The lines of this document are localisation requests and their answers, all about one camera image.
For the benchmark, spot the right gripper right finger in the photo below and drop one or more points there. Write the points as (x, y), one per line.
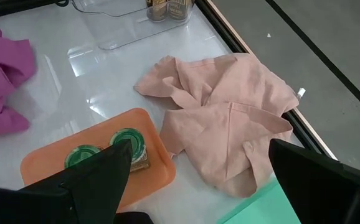
(310, 186)

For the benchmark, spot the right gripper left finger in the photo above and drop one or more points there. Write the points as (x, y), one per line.
(105, 180)

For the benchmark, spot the green lid spice jar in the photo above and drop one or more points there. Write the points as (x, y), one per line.
(80, 154)
(137, 145)

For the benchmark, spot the orange tray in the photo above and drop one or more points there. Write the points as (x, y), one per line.
(159, 174)

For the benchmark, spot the teal plastic bin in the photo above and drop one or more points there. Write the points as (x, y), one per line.
(261, 209)

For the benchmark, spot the white plastic table cover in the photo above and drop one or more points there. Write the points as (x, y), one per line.
(74, 87)

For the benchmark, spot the pink cloth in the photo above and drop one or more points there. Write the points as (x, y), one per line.
(223, 130)

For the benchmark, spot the clear plastic bin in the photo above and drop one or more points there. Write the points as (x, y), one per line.
(130, 28)

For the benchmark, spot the small white floor scrap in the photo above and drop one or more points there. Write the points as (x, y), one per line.
(268, 35)

